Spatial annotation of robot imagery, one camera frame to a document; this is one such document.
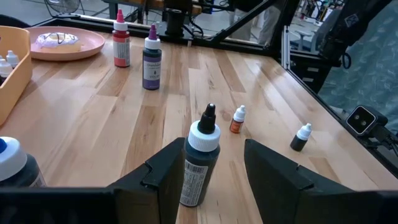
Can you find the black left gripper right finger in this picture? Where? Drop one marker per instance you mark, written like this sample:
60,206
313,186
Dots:
280,193

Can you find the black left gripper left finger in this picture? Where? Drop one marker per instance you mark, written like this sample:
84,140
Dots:
155,193

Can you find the large black food coloring bottle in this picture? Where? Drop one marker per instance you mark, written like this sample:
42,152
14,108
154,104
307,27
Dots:
199,168

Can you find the small green label dropper bottle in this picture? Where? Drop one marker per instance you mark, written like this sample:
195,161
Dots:
298,143

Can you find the small orange-red dropper bottle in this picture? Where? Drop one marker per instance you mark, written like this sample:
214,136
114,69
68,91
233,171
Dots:
236,126

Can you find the large violet food coloring bottle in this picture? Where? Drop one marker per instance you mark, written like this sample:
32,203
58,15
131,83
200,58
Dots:
152,68

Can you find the large blue food coloring bottle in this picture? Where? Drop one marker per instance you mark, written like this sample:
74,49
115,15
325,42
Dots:
15,161

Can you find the large red food coloring bottle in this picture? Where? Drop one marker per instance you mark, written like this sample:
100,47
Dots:
121,46

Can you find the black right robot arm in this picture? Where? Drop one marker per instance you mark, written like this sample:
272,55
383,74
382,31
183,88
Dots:
174,18

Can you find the pink plate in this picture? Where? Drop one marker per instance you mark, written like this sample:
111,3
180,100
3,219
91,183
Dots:
90,43

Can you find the person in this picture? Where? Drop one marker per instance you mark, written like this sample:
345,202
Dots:
267,28

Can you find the yellow plastic bin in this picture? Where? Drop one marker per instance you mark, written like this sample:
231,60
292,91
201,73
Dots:
15,84

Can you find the white iced donut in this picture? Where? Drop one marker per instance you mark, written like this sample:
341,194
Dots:
56,42

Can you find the floor fan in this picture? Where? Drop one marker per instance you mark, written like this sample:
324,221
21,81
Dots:
62,4

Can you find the black table-level camera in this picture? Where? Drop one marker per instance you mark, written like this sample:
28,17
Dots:
362,121

